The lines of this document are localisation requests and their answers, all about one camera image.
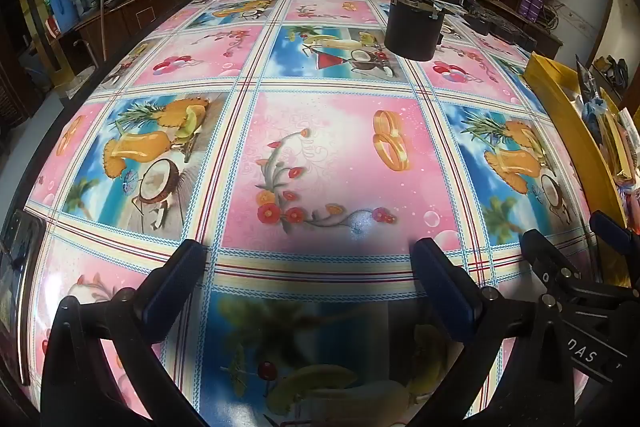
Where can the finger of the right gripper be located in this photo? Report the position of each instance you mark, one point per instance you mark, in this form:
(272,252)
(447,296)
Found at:
(622,240)
(546,261)

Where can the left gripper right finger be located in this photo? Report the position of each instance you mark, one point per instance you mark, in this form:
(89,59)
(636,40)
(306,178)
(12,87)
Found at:
(454,296)

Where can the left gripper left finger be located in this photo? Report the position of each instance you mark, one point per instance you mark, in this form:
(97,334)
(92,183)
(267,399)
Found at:
(162,295)

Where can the yellow taped foam box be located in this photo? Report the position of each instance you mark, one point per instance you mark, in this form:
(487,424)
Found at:
(602,140)

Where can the colourful printed tablecloth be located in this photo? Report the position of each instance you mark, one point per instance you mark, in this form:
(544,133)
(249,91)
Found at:
(306,157)

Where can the purple spray can pair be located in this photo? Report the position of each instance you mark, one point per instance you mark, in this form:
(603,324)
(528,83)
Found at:
(530,9)

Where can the black star-shaped device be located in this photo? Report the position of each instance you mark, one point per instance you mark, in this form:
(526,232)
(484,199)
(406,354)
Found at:
(486,22)

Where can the black cylindrical motor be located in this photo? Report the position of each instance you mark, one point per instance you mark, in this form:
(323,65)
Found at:
(414,29)

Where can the blue water jug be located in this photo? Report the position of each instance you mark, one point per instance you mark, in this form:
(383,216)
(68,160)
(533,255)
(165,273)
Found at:
(65,14)

